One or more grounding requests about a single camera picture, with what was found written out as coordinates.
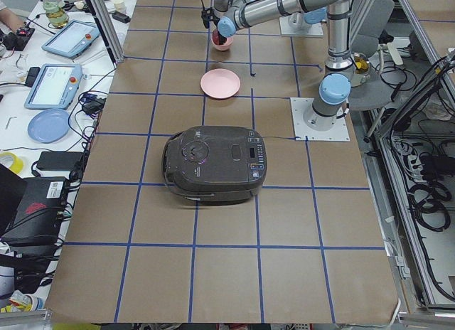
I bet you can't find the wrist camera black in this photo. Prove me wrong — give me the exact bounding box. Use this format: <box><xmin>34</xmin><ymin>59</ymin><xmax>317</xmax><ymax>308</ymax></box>
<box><xmin>201</xmin><ymin>8</ymin><xmax>213</xmax><ymax>29</ymax></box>

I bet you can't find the grey office chair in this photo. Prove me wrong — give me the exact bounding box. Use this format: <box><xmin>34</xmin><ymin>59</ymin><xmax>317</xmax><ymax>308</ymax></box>
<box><xmin>348</xmin><ymin>0</ymin><xmax>394</xmax><ymax>111</ymax></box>

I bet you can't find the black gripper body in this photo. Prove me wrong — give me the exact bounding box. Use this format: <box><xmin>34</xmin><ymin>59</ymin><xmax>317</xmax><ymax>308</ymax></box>
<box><xmin>215</xmin><ymin>30</ymin><xmax>227</xmax><ymax>46</ymax></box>

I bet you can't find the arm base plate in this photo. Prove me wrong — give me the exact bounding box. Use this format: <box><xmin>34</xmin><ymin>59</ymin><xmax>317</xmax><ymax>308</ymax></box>
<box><xmin>279</xmin><ymin>13</ymin><xmax>324</xmax><ymax>38</ymax></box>
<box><xmin>290</xmin><ymin>97</ymin><xmax>350</xmax><ymax>142</ymax></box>

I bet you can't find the black computer box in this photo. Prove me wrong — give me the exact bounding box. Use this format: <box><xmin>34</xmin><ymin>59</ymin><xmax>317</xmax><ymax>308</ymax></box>
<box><xmin>1</xmin><ymin>176</ymin><xmax>70</xmax><ymax>246</ymax></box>

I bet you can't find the dark grey rice cooker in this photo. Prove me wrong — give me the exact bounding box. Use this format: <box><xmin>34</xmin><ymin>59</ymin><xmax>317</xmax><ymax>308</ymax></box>
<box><xmin>161</xmin><ymin>126</ymin><xmax>267</xmax><ymax>203</ymax></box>

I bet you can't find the steel bowl with yellow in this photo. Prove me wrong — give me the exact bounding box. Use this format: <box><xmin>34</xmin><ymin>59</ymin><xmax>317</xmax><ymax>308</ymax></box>
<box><xmin>350</xmin><ymin>53</ymin><xmax>371</xmax><ymax>87</ymax></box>

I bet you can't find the pink bowl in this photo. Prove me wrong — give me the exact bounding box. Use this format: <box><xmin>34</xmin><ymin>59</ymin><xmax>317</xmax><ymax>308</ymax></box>
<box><xmin>210</xmin><ymin>34</ymin><xmax>235</xmax><ymax>53</ymax></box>

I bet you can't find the yellow tape roll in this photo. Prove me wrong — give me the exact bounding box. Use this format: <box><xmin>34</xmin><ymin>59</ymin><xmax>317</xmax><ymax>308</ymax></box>
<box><xmin>0</xmin><ymin>151</ymin><xmax>24</xmax><ymax>174</ymax></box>

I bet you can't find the black power adapter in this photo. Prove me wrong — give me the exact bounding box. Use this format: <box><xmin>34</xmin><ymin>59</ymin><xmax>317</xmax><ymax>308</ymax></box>
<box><xmin>31</xmin><ymin>151</ymin><xmax>83</xmax><ymax>177</ymax></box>

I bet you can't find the blue plate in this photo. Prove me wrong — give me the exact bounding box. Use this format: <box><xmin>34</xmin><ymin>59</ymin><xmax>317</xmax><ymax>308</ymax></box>
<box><xmin>27</xmin><ymin>108</ymin><xmax>70</xmax><ymax>144</ymax></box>

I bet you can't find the blue teach pendant near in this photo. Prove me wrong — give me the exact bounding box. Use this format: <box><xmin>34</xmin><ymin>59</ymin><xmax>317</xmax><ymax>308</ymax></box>
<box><xmin>24</xmin><ymin>64</ymin><xmax>82</xmax><ymax>110</ymax></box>

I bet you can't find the blue teach pendant far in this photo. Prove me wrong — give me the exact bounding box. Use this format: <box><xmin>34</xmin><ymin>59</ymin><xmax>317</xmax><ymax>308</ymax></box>
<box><xmin>41</xmin><ymin>21</ymin><xmax>100</xmax><ymax>59</ymax></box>

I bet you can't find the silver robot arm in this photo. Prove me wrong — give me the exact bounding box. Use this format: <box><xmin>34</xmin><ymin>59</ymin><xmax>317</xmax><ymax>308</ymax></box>
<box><xmin>202</xmin><ymin>0</ymin><xmax>354</xmax><ymax>80</ymax></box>

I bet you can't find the blue teach pendant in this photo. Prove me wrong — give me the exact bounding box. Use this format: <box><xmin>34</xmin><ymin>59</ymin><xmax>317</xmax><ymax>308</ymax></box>
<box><xmin>41</xmin><ymin>21</ymin><xmax>100</xmax><ymax>59</ymax></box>
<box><xmin>24</xmin><ymin>64</ymin><xmax>82</xmax><ymax>110</ymax></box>

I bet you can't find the pink plate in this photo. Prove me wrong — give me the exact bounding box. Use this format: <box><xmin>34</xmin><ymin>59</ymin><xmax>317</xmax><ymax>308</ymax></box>
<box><xmin>200</xmin><ymin>68</ymin><xmax>241</xmax><ymax>100</ymax></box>

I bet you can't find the glass jar with lid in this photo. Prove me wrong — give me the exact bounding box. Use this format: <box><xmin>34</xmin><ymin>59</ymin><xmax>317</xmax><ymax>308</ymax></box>
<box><xmin>42</xmin><ymin>0</ymin><xmax>69</xmax><ymax>28</ymax></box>

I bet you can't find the aluminium frame post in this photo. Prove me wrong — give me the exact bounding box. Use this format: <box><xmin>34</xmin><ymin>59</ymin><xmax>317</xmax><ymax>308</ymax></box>
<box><xmin>85</xmin><ymin>0</ymin><xmax>124</xmax><ymax>65</ymax></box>

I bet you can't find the red apple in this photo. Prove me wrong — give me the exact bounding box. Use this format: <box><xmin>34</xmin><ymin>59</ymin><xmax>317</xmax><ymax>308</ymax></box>
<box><xmin>211</xmin><ymin>29</ymin><xmax>225</xmax><ymax>46</ymax></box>

